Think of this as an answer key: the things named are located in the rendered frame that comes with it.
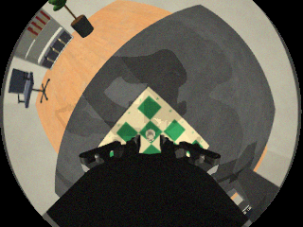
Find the white rook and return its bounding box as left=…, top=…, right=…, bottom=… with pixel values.
left=146, top=129, right=155, bottom=142

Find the green and cream chessboard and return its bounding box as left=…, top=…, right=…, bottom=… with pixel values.
left=98, top=87, right=209, bottom=154

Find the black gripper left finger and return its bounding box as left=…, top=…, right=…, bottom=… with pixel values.
left=79, top=134, right=141, bottom=174

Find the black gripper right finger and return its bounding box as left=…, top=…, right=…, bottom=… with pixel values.
left=159, top=134, right=221, bottom=178

